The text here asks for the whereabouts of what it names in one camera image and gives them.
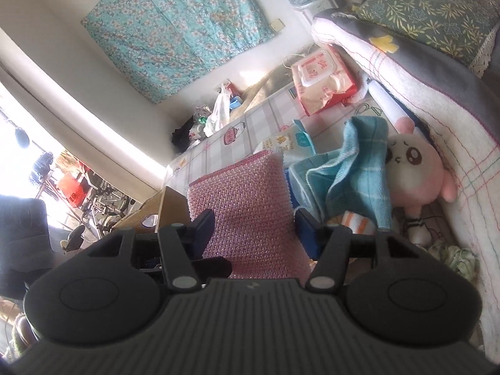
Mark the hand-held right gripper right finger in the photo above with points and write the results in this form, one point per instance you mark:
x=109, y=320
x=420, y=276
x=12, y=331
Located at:
x=306, y=238

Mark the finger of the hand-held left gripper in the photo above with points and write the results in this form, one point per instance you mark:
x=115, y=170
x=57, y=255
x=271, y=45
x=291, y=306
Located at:
x=213, y=267

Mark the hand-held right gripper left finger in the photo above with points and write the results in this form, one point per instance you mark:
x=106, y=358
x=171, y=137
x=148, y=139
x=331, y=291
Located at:
x=204, y=238

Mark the cardboard box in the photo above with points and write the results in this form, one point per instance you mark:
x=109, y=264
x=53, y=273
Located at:
x=172, y=207

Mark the pink knitted scrub cloth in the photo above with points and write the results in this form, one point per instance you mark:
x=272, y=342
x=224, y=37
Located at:
x=242, y=203

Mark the teal checked towel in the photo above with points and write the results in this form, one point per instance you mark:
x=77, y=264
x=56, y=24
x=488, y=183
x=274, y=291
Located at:
x=351, y=172

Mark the blue tissue pack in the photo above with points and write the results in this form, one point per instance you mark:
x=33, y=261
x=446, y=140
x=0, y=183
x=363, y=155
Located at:
x=302, y=140

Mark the white tissue packet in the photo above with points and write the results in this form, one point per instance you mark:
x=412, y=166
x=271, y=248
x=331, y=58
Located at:
x=279, y=140

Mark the pink rabbit plush toy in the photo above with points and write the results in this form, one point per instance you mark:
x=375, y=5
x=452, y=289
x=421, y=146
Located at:
x=414, y=175

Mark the orange striped sock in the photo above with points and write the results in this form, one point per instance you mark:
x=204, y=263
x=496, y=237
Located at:
x=359, y=222

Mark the black bag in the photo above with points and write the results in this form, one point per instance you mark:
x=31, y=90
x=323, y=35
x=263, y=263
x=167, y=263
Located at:
x=181, y=136

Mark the white plastic bag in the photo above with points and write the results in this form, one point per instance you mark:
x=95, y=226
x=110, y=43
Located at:
x=218, y=113

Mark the checked printed tablecloth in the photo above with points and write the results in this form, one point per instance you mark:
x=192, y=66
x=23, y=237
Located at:
x=265, y=113

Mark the wheelchair with red seat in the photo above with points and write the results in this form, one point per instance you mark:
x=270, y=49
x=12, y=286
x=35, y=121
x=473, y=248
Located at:
x=72, y=189

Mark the green crumpled cloth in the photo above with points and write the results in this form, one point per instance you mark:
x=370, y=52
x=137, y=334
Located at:
x=453, y=259

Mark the red wet wipes pack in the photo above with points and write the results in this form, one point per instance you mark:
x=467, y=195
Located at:
x=324, y=86

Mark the white rolled sheet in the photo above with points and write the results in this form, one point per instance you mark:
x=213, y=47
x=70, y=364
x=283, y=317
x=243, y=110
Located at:
x=388, y=101

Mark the dark chair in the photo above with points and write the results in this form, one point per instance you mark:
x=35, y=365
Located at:
x=23, y=242

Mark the white folded towel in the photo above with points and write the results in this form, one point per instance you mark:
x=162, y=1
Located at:
x=468, y=156

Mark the grey blanket yellow patches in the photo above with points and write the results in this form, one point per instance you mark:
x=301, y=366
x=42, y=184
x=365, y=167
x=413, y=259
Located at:
x=449, y=74

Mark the white water dispenser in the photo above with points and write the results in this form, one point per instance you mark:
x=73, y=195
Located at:
x=318, y=7

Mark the green leaf print pillow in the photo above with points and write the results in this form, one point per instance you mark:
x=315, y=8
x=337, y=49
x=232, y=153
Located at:
x=429, y=7

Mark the teal floral wall cloth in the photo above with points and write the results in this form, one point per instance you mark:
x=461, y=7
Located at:
x=168, y=27

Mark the wall socket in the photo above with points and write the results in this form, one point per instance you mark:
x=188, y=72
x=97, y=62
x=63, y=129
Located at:
x=277, y=25

